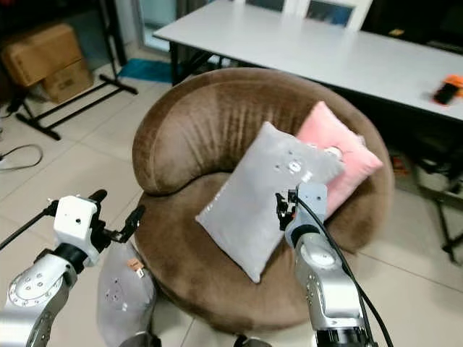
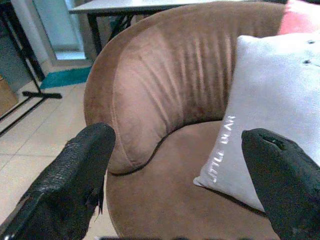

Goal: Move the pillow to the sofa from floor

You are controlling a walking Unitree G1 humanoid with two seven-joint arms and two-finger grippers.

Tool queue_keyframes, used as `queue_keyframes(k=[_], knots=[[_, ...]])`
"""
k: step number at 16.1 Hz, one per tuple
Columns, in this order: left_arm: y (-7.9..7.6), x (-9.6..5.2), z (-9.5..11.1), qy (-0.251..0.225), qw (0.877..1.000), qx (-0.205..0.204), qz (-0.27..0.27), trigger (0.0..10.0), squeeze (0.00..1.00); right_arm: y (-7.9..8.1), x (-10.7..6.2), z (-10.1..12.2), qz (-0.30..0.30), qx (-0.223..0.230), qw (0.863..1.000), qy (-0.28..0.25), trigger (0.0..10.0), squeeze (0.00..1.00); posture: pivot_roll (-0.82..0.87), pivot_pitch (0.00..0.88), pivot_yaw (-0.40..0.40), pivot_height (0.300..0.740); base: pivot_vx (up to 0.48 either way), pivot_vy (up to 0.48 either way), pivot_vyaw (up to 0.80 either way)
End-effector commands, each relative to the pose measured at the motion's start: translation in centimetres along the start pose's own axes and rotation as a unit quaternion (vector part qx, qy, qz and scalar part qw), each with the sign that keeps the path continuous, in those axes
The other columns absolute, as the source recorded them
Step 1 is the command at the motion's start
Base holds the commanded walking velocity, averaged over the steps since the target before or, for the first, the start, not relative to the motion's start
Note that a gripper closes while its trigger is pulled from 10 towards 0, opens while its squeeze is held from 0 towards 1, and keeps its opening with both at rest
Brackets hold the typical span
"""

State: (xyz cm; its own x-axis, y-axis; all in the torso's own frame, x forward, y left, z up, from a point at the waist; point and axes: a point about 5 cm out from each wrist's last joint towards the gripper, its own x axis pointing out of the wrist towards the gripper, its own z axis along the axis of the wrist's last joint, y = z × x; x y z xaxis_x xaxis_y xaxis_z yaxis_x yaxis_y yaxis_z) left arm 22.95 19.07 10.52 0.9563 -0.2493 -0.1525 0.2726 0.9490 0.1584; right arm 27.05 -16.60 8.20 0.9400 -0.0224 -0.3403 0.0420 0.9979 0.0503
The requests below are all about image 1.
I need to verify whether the pink square pillow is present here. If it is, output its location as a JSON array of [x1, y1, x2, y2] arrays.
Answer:
[[295, 100, 385, 218]]

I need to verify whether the small cardboard box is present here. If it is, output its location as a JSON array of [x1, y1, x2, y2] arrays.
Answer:
[[41, 59, 94, 104]]

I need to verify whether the black floor cable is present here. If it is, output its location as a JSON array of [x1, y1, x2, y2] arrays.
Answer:
[[0, 142, 45, 173]]

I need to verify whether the white long table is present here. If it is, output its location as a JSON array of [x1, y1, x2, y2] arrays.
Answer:
[[153, 0, 463, 122]]

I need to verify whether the grey square pillow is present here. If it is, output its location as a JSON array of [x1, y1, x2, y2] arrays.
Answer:
[[195, 121, 347, 284]]

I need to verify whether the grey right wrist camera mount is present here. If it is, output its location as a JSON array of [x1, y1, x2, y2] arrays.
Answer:
[[285, 181, 329, 245]]

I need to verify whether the orange and black device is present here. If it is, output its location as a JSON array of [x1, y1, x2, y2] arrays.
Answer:
[[431, 74, 463, 108]]

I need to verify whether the dark grey robot leg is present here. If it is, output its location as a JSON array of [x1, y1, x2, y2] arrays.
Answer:
[[234, 334, 273, 347], [119, 330, 161, 347]]

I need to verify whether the dark grey left robot leg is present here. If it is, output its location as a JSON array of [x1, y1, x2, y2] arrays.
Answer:
[[119, 330, 161, 347]]

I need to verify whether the large cardboard box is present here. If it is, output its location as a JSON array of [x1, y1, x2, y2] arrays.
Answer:
[[1, 22, 85, 88]]

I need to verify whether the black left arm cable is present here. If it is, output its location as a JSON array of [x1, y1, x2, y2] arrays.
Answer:
[[0, 200, 60, 252]]

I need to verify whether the grey pillow with orange tag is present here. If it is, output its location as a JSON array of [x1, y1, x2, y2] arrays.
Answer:
[[95, 242, 158, 347]]

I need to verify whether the black metal rack stand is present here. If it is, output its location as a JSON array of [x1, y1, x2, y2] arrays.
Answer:
[[14, 0, 139, 141]]

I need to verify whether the black metal chair frame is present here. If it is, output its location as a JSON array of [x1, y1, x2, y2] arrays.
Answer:
[[402, 141, 463, 266]]

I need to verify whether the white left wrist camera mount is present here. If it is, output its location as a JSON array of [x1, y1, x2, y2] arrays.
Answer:
[[52, 194, 103, 255]]

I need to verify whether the brown round velvet sofa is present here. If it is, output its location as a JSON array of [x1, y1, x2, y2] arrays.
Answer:
[[132, 67, 396, 335]]

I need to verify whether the blue floor mat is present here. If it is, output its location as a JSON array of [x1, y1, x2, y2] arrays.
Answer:
[[117, 57, 175, 85]]

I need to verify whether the dark grey right robot leg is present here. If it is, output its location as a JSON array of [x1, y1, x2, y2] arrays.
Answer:
[[234, 334, 273, 347]]

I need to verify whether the white chair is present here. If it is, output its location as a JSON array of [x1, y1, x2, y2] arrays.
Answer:
[[234, 0, 375, 31]]

